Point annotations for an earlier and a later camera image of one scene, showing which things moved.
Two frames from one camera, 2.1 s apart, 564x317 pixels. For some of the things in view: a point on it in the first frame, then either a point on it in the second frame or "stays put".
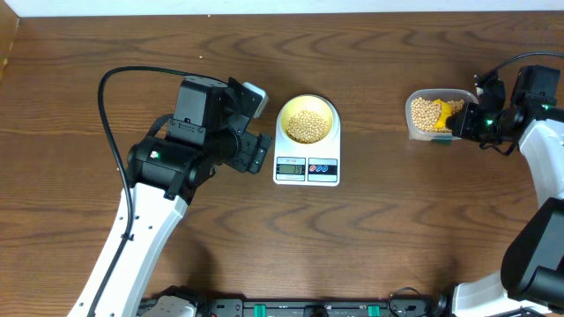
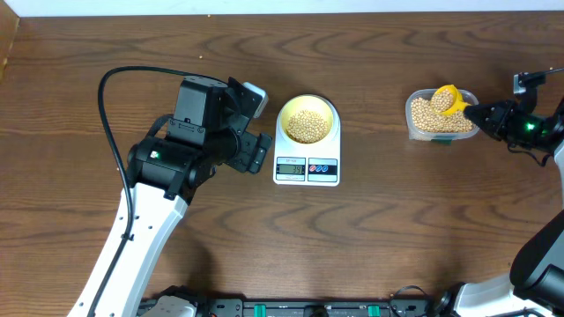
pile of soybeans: [425, 114] stays put
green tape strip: [439, 142] stays put
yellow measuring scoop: [446, 111] → [458, 106]
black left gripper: [253, 151] stays put
